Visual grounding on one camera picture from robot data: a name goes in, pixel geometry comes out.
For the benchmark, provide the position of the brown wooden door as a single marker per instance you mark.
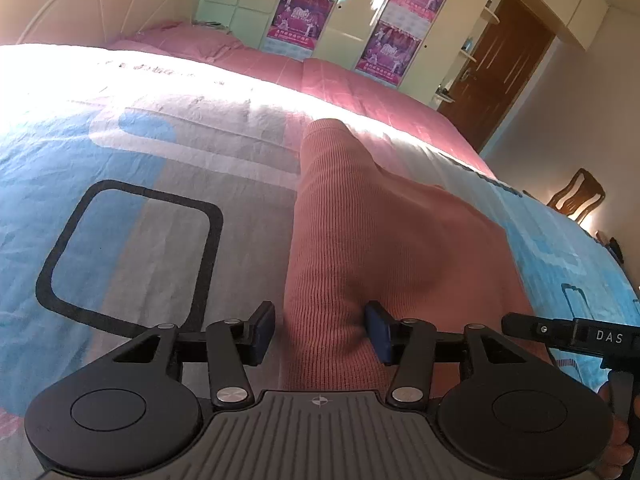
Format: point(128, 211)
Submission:
point(500, 66)

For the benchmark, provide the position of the lower left purple poster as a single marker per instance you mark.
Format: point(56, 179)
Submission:
point(296, 27)

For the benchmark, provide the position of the pink quilted blanket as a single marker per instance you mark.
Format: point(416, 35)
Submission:
point(320, 79)

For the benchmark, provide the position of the blue white patterned bedsheet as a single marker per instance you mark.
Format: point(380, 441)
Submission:
point(141, 188)

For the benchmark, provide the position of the lower right purple poster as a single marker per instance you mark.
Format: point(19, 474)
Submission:
point(387, 54)

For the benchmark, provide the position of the right hand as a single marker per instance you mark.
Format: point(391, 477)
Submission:
point(618, 453)

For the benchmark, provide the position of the pink knit sweater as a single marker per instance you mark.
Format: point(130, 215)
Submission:
point(361, 233)

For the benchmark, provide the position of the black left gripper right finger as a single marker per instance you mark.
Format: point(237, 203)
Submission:
point(408, 346)

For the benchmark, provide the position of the brown wooden chair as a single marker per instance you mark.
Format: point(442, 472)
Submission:
point(580, 197)

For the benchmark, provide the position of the cream glossy wardrobe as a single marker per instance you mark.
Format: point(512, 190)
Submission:
point(351, 23)

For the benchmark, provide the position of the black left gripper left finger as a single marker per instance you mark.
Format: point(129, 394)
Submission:
point(232, 345)

